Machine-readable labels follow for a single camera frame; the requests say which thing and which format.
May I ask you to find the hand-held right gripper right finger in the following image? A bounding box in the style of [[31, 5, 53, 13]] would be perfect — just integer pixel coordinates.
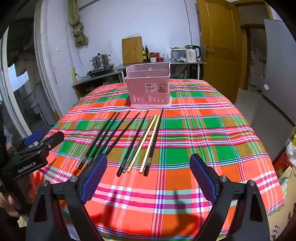
[[189, 153, 271, 241]]

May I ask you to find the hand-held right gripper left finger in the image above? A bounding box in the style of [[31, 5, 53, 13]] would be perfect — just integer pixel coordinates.
[[25, 153, 108, 241]]

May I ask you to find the grey refrigerator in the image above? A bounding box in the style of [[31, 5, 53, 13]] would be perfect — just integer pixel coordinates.
[[261, 19, 296, 127]]

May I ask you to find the white rice cooker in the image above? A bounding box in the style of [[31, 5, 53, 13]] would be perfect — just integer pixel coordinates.
[[170, 47, 187, 61]]

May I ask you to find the hanging green cloth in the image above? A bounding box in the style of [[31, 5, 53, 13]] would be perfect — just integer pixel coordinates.
[[67, 0, 89, 47]]

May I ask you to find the red box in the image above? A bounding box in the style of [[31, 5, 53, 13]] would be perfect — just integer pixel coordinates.
[[272, 151, 294, 184]]

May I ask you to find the metal counter table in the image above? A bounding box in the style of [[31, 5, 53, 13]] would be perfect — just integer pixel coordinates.
[[115, 59, 207, 82]]

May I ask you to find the plaid tablecloth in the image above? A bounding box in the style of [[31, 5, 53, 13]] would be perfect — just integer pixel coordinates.
[[32, 78, 285, 241]]

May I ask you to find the yellow wooden door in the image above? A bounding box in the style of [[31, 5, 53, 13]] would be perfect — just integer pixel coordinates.
[[196, 0, 242, 104]]

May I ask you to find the black chopstick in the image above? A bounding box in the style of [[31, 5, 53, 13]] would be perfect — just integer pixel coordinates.
[[98, 110, 131, 160], [87, 112, 121, 166], [143, 108, 164, 176], [116, 110, 149, 177], [104, 112, 141, 158], [76, 111, 116, 169]]

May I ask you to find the light wooden chopstick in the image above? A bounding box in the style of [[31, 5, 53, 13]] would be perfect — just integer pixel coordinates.
[[127, 114, 158, 173], [139, 114, 161, 174]]

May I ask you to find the wooden cutting board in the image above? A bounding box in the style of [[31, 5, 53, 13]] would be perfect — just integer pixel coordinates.
[[122, 36, 143, 65]]

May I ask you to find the low metal shelf cabinet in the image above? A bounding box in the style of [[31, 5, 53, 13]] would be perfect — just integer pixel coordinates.
[[72, 70, 123, 100]]

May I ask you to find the stainless steel steamer pot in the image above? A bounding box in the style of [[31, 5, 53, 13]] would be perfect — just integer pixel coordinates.
[[90, 52, 111, 70]]

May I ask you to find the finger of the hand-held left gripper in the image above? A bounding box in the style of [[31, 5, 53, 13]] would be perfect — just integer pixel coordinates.
[[6, 129, 45, 155], [13, 131, 65, 161]]

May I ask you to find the white electric kettle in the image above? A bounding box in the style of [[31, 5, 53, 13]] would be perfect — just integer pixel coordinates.
[[185, 45, 201, 63]]

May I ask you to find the black cooktop stove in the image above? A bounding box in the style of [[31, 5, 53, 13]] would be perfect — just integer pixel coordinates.
[[87, 64, 115, 77]]

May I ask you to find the person's left hand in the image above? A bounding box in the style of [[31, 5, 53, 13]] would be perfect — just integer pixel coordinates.
[[0, 192, 22, 218]]

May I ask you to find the white plastic bag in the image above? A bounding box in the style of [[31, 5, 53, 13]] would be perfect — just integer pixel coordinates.
[[285, 138, 296, 168]]

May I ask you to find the pink plastic utensil basket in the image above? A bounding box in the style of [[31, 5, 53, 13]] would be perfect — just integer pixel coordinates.
[[124, 63, 172, 109]]

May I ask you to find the black wall cable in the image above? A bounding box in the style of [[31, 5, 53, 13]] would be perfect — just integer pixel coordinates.
[[184, 0, 194, 46]]

